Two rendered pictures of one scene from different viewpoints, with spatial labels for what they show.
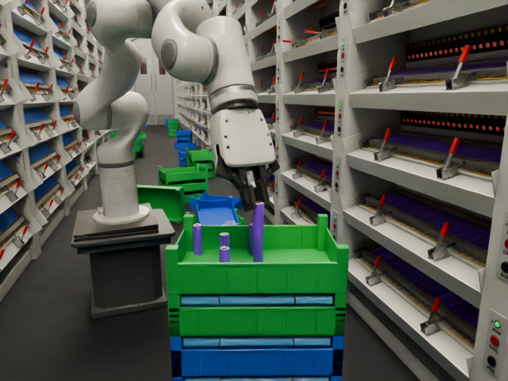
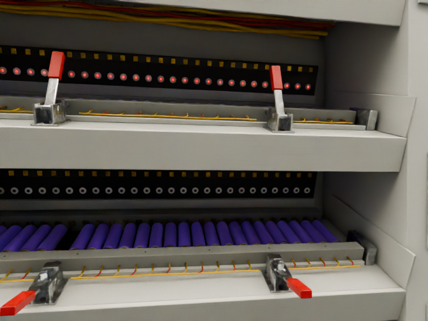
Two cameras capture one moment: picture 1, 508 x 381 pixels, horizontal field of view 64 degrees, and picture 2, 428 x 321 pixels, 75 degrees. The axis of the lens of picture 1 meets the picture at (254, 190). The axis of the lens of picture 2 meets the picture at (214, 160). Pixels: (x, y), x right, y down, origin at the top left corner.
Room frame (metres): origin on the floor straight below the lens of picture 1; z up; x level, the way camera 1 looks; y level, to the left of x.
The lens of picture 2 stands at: (1.60, 0.10, 1.08)
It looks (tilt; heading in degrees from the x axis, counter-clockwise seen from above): 1 degrees up; 275
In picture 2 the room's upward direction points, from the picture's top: 1 degrees clockwise
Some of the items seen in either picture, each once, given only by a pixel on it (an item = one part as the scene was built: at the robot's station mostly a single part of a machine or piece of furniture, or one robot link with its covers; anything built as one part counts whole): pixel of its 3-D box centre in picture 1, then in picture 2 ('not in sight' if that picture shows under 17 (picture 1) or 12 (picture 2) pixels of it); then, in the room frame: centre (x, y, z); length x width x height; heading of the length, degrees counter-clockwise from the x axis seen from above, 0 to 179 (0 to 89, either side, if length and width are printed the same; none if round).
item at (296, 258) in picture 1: (256, 249); not in sight; (0.72, 0.00, 0.44); 0.30 x 0.20 x 0.08; 91
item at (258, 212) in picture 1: (258, 220); not in sight; (0.65, -0.01, 0.52); 0.02 x 0.02 x 0.06
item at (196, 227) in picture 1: (197, 239); not in sight; (0.78, 0.12, 0.44); 0.02 x 0.02 x 0.06
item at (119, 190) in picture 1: (119, 190); not in sight; (1.36, 0.47, 0.40); 0.19 x 0.19 x 0.18
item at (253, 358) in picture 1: (256, 325); not in sight; (0.72, 0.00, 0.28); 0.30 x 0.20 x 0.08; 91
